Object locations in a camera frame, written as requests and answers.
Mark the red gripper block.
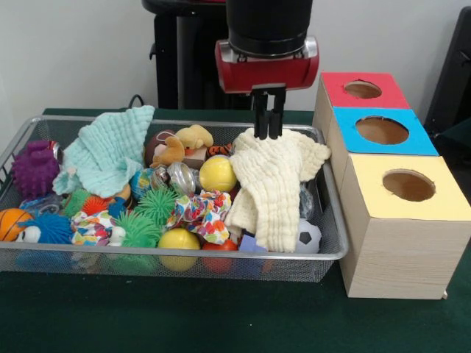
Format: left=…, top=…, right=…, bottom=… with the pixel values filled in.
left=214, top=38, right=320, bottom=140

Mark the colourful heart print cloth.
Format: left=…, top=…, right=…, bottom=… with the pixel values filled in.
left=166, top=190, right=233, bottom=246

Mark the shallow clear mesh bin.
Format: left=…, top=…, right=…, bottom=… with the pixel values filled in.
left=0, top=114, right=350, bottom=283

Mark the wooden box with three holes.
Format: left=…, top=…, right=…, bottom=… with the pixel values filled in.
left=311, top=71, right=471, bottom=299

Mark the cream muslin cloth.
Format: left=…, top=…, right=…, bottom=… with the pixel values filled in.
left=223, top=126, right=332, bottom=254

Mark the yellow tennis ball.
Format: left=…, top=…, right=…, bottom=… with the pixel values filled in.
left=199, top=154, right=238, bottom=194

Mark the small soccer ball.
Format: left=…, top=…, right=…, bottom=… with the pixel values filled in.
left=295, top=218, right=323, bottom=254

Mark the green spiky puffer ball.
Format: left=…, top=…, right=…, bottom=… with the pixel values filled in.
left=134, top=185, right=187, bottom=229

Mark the smooth yellow ball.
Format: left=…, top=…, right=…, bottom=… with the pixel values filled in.
left=157, top=227, right=202, bottom=272

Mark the mint muslin cloth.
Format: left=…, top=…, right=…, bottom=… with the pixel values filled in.
left=52, top=104, right=156, bottom=199

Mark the black chair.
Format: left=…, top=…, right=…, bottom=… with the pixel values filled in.
left=423, top=5, right=471, bottom=128

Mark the dark green table cloth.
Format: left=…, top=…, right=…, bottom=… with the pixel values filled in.
left=0, top=107, right=471, bottom=353
left=425, top=118, right=471, bottom=177

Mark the colourful print cloth with white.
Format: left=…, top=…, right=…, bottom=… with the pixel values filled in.
left=70, top=210, right=127, bottom=247

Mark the purple knobbly ball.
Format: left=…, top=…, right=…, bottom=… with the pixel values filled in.
left=10, top=139, right=61, bottom=202

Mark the blue puffer toy with eyes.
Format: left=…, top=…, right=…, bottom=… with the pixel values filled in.
left=15, top=213, right=74, bottom=246

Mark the small orange basketball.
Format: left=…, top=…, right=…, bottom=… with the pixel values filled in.
left=0, top=208, right=34, bottom=243

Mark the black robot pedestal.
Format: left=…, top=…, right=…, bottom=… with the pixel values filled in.
left=141, top=0, right=280, bottom=111

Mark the black cable loop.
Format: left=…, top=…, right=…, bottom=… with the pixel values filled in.
left=127, top=93, right=157, bottom=110

